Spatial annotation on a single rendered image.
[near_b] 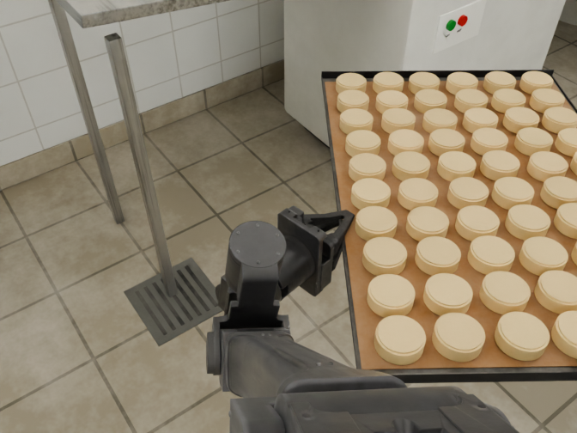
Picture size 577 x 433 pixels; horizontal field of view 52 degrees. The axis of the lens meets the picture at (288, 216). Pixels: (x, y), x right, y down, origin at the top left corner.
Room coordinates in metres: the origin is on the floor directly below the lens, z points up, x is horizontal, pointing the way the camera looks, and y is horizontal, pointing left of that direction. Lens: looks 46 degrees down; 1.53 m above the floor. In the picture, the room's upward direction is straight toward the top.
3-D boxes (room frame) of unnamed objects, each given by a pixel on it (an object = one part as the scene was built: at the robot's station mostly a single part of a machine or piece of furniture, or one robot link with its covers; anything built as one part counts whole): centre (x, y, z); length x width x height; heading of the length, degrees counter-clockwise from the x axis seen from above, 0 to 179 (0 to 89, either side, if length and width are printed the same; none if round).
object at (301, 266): (0.44, 0.00, 1.00); 0.07 x 0.07 x 0.10; 47
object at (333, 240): (0.49, -0.05, 0.99); 0.09 x 0.07 x 0.07; 137
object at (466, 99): (0.79, -0.29, 0.99); 0.05 x 0.05 x 0.02
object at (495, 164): (0.62, -0.29, 1.00); 0.05 x 0.05 x 0.02
